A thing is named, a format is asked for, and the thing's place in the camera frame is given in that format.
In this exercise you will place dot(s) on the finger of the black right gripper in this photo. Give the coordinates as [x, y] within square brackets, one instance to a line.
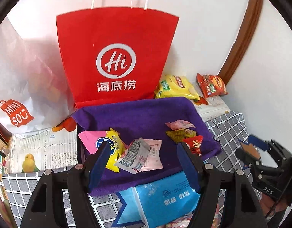
[255, 141]
[250, 157]

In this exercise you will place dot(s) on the red gold snack bag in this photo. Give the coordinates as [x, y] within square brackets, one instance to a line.
[194, 144]

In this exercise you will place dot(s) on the small pink wrapper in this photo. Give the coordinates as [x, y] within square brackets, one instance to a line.
[179, 124]

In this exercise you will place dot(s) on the white label snack packet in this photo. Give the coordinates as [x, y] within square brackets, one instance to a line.
[134, 157]

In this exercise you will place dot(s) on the pale pink snack packet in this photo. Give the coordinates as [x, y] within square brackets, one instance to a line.
[153, 160]

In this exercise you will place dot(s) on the person's right hand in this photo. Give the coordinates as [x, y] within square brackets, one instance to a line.
[267, 203]

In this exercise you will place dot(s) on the grey checked tablecloth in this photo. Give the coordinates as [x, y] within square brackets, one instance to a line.
[229, 129]

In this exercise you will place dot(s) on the colourful fruit snack bag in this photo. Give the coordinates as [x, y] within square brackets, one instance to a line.
[185, 220]

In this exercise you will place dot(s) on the white fruit print mat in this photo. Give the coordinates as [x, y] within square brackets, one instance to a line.
[50, 150]

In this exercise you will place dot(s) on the orange chips bag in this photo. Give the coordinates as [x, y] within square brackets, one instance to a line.
[211, 85]

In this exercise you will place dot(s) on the purple towel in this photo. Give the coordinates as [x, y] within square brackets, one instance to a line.
[147, 119]

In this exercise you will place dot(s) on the blue tissue pack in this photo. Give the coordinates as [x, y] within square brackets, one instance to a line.
[157, 203]

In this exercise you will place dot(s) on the patterned brown box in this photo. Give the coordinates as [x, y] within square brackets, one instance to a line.
[5, 136]

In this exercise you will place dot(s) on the yellow chips bag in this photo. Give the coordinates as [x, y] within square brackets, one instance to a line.
[175, 86]

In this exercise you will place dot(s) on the white Miniso plastic bag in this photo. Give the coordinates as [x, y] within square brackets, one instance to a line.
[34, 93]

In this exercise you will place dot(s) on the red Haidilao paper bag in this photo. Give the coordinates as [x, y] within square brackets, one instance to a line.
[114, 54]

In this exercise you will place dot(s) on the brown wooden door frame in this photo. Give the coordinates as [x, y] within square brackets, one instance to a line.
[243, 40]

